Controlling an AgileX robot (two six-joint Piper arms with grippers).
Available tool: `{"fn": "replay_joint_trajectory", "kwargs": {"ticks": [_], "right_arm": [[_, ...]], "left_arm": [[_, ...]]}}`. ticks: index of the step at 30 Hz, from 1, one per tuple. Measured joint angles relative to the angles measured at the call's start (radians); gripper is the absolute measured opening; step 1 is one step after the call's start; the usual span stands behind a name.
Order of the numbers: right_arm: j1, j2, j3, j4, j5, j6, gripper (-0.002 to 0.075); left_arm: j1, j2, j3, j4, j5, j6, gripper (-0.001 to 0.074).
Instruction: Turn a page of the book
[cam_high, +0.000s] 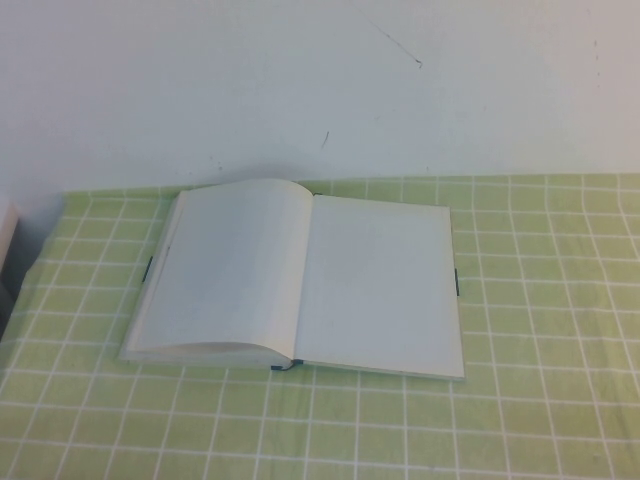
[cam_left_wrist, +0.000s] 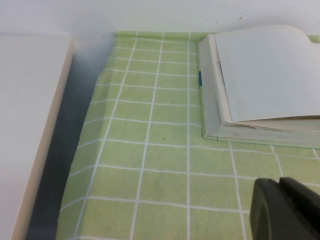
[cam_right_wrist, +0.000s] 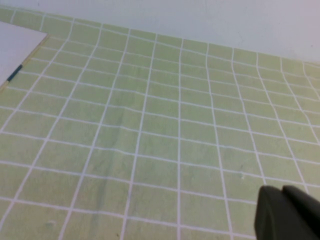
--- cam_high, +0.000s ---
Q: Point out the hardcover textbook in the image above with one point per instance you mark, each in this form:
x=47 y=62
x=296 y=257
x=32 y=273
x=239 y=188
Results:
x=280 y=280

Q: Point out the green white checked tablecloth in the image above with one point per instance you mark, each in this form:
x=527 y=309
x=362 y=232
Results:
x=565 y=350

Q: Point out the beige box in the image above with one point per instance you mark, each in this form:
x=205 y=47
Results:
x=7 y=235

